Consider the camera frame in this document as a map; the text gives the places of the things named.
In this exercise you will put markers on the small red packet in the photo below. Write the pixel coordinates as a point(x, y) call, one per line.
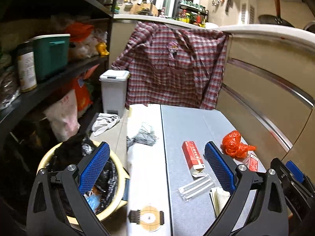
point(251, 161)

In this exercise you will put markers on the spice rack with bottles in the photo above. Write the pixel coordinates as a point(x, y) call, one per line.
point(192, 13)

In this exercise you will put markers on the orange bag on shelf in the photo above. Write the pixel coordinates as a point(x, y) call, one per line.
point(82, 92)

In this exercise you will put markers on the green plastic storage box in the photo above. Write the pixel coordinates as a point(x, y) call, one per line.
point(50, 54)

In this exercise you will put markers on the black frying pan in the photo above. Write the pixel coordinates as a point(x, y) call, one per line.
point(274, 20)

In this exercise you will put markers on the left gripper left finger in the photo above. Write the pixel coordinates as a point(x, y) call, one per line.
point(45, 213)

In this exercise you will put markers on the clear plastic straw wrapper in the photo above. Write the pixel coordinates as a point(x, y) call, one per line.
point(196, 188)

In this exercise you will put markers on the orange red plastic bag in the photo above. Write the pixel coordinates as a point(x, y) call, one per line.
point(233, 146)

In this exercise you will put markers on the red plaid shirt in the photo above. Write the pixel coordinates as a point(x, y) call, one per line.
point(173, 66)

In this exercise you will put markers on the yellow trash bin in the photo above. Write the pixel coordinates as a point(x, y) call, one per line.
point(111, 189)

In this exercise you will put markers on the beige kitchen cabinet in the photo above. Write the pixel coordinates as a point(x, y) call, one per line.
point(267, 93)

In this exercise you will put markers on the black trash bag liner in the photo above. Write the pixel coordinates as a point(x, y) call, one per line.
point(71, 152)

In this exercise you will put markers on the red white carton box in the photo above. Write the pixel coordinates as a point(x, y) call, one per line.
point(193, 158)

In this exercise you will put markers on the black wok with handle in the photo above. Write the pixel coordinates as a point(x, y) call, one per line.
point(310, 27)

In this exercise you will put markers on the black storage shelf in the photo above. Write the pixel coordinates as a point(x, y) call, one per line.
point(39, 22)

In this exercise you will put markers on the grey rag on floor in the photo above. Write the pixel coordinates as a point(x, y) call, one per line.
point(104, 122)

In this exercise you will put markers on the white pedal bin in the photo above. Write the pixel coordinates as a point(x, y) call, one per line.
point(114, 90)

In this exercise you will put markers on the white paper scrap pile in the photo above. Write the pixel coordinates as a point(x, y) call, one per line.
point(219, 198)

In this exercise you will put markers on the white countertop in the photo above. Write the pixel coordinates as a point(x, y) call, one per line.
point(293, 36)

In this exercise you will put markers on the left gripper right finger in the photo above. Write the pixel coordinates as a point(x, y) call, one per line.
point(268, 213)

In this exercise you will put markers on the white labelled jar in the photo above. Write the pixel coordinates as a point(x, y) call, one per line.
point(26, 66)

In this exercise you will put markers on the white pink rice bag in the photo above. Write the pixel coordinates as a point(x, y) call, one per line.
point(62, 117)

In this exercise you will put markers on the checkered cloth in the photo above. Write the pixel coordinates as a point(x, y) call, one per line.
point(146, 136)

